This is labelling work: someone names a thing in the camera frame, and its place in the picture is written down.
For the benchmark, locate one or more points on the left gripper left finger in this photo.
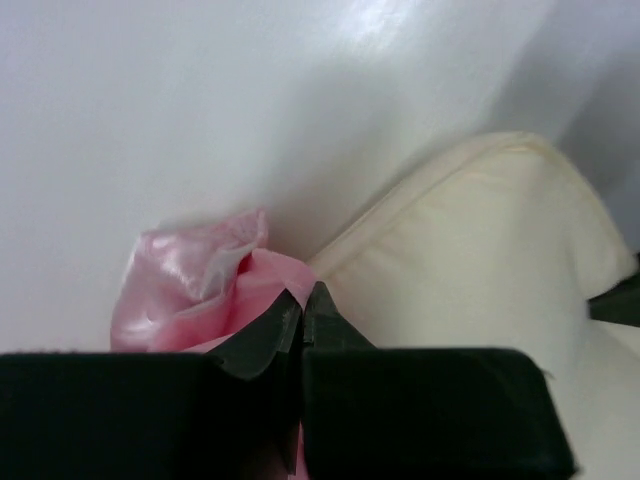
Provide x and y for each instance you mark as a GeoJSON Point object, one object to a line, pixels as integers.
{"type": "Point", "coordinates": [248, 353]}

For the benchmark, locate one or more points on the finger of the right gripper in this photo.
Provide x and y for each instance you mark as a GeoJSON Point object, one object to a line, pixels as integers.
{"type": "Point", "coordinates": [615, 294]}

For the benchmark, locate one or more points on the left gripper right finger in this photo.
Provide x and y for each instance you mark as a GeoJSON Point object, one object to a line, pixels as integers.
{"type": "Point", "coordinates": [325, 327]}

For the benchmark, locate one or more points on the pink satin pillowcase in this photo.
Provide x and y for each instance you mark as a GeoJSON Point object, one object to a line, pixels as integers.
{"type": "Point", "coordinates": [186, 290]}

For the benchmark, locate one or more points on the cream white pillow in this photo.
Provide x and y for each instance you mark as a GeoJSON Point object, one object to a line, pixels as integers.
{"type": "Point", "coordinates": [501, 242]}

